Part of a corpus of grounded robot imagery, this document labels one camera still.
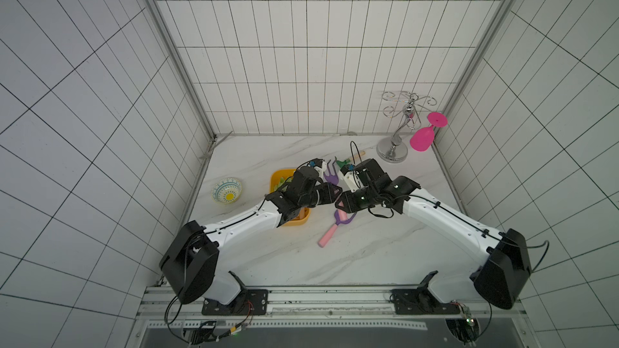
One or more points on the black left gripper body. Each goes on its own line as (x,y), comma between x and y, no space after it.
(319,196)

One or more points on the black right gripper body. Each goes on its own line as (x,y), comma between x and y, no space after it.
(349,199)

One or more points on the green tool wooden handle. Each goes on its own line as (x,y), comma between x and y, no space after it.
(280,183)

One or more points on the purple rake pink handle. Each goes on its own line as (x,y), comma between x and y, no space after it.
(330,174)
(341,219)

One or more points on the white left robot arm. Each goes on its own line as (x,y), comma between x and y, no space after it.
(191,262)

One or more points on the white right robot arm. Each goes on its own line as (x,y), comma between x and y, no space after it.
(491,265)

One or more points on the yellow plastic storage box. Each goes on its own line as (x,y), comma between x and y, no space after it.
(277,181)

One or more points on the dark green small rake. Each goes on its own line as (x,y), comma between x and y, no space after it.
(356,158)

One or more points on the silver wine glass rack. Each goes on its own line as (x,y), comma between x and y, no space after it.
(404,108)

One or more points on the pink plastic wine glass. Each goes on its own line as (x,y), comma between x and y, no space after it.
(423,138)

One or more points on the blue yellow patterned plate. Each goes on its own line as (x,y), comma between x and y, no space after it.
(227,191)

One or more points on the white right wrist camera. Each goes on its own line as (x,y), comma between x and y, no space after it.
(348,176)

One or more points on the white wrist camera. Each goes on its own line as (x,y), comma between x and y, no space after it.
(348,176)
(320,166)

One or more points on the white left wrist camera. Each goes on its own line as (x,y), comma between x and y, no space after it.
(320,166)

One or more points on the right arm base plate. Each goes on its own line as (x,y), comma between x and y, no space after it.
(420,302)

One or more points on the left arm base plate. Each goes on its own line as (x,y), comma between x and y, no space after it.
(249,301)

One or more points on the aluminium front rail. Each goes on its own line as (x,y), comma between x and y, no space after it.
(313,302)

